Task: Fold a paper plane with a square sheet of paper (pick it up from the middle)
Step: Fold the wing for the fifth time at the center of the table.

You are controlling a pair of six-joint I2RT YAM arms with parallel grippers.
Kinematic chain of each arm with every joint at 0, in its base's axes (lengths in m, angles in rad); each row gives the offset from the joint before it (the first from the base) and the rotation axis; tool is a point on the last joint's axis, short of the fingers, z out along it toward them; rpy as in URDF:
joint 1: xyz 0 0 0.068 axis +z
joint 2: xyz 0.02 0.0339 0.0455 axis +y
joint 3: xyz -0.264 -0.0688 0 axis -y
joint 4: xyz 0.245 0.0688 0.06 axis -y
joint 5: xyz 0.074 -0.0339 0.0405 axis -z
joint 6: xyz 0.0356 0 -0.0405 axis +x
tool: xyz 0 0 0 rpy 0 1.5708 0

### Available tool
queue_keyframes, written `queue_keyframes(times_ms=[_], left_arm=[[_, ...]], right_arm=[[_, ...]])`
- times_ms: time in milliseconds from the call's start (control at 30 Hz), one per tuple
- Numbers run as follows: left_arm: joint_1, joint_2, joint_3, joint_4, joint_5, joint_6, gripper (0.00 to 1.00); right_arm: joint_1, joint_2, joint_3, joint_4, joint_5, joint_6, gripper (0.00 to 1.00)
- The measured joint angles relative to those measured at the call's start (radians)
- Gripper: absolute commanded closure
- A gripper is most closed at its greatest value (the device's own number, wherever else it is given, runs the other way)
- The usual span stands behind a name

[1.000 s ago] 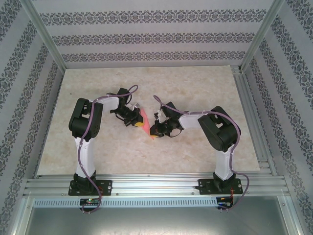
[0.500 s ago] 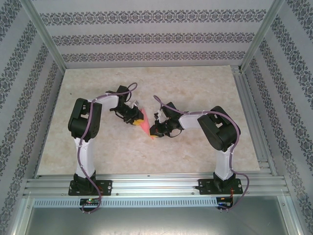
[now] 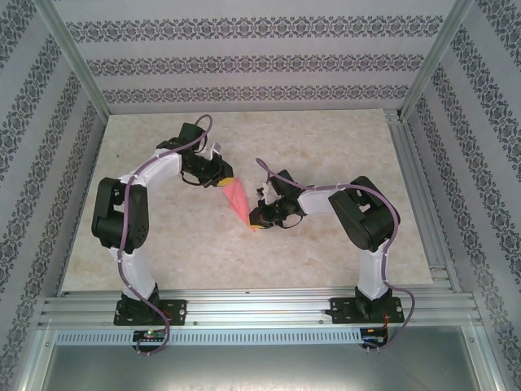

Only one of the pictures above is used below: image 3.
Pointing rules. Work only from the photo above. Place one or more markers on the pink paper sheet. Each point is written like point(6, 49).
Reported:
point(238, 199)

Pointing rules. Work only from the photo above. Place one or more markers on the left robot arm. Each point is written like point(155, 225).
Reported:
point(167, 171)

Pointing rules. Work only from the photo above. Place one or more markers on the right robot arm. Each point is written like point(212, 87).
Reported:
point(317, 201)

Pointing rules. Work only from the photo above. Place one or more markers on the sheet metal tray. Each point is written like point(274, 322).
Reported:
point(260, 366)

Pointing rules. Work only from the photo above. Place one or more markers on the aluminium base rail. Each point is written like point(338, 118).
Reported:
point(260, 305)

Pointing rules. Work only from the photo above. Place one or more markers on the aluminium side rail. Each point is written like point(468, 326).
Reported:
point(415, 183)

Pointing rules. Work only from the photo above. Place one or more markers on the aluminium frame post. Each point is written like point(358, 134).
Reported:
point(73, 57)
point(432, 57)

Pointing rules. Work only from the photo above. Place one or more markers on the aluminium frame bar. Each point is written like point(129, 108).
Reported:
point(36, 358)
point(486, 358)

